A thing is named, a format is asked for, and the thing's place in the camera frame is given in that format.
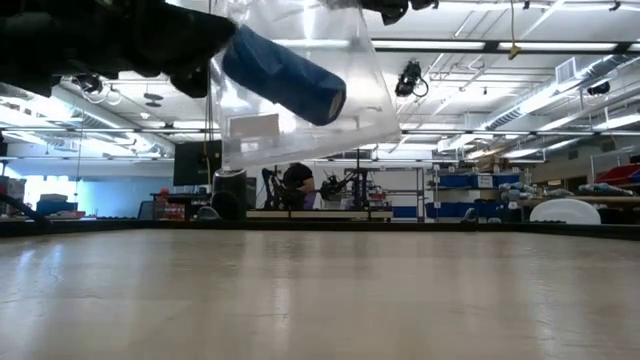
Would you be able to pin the blue box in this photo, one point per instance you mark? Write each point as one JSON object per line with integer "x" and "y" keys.
{"x": 55, "y": 205}

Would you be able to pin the shelf rack with blue bins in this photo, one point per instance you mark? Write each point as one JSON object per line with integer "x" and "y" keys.
{"x": 475, "y": 181}

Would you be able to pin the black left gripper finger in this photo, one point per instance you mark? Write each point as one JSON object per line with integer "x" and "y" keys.
{"x": 200, "y": 32}

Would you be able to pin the black gantry frame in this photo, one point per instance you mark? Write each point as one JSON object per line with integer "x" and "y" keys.
{"x": 358, "y": 180}

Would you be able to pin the black aluminium table frame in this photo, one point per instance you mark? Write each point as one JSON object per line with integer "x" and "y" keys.
{"x": 350, "y": 226}

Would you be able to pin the person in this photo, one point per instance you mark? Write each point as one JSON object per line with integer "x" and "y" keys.
{"x": 297, "y": 182}

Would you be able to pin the silver ceiling duct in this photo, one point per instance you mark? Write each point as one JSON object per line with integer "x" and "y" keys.
{"x": 600, "y": 65}

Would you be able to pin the black mounted camera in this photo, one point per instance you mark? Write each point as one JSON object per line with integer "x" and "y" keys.
{"x": 90, "y": 84}
{"x": 410, "y": 75}

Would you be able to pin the red crate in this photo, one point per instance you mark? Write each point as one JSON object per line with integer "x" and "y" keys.
{"x": 170, "y": 211}

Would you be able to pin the black monitor screen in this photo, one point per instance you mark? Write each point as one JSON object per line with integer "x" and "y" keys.
{"x": 195, "y": 165}

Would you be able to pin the clear zip bag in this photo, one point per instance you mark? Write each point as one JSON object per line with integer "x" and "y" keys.
{"x": 365, "y": 100}

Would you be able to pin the background black robot arm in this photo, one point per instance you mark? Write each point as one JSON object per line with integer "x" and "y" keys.
{"x": 272, "y": 190}
{"x": 345, "y": 187}

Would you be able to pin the red storage bin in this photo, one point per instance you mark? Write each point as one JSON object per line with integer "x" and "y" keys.
{"x": 620, "y": 176}

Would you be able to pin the overhead beam with light strips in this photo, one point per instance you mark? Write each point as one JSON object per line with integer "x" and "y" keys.
{"x": 492, "y": 46}

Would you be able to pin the blue elastic bandage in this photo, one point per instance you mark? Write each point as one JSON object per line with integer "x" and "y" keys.
{"x": 285, "y": 75}

